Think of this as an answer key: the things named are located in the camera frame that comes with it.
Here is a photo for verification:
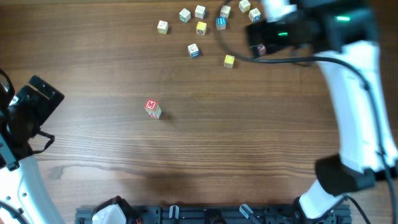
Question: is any blue block number 2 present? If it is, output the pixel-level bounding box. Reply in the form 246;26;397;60
188;44;200;58

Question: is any red block letter M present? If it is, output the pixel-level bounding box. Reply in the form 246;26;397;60
144;100;161;114

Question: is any green block letter A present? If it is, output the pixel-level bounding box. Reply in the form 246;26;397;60
149;110;162;119

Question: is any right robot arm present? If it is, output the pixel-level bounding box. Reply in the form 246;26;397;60
246;1;397;223

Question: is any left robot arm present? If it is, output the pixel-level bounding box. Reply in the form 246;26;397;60
1;72;64;223

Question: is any red block letter A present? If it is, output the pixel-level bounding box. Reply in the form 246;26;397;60
257;44;267;56

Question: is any blue letter block far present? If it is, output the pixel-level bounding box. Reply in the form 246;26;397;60
249;8;261;22

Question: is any yellow-sided white block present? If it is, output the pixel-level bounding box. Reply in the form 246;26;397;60
239;0;251;13

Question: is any yellow top letter block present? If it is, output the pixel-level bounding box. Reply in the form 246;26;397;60
224;55;235;68

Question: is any green block letter N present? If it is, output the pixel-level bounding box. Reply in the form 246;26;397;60
220;5;231;19

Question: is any blue top block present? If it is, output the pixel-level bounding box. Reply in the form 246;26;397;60
216;17;226;30

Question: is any yellow top picture block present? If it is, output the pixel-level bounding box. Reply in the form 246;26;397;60
196;21;207;35

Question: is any blue-sided white block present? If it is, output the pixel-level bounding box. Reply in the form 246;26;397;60
195;5;206;19

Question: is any green-edged white block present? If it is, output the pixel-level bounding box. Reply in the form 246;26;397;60
179;8;191;23

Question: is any yellow-edged block letter L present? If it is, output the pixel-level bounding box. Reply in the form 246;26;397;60
157;21;169;34

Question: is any black right camera cable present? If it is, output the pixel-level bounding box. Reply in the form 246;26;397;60
214;0;398;224

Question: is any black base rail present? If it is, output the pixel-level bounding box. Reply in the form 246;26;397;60
132;205;353;224

